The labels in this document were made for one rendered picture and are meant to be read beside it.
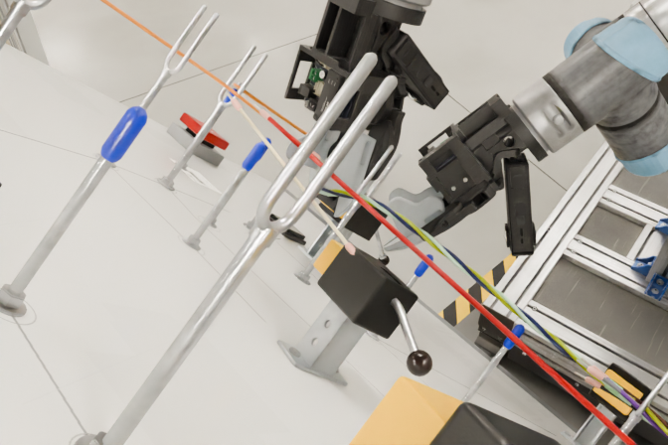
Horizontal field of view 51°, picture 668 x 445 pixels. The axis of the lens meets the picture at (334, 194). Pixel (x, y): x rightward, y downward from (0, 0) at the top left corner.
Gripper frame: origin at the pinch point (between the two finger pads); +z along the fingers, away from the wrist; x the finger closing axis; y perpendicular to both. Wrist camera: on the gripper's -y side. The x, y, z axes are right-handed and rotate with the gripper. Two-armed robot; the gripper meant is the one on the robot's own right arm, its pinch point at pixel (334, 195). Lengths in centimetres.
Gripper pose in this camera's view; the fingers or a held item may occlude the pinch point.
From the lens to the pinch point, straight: 69.8
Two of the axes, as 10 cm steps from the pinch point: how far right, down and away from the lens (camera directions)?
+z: -3.1, 8.7, 3.8
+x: 6.1, 4.9, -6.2
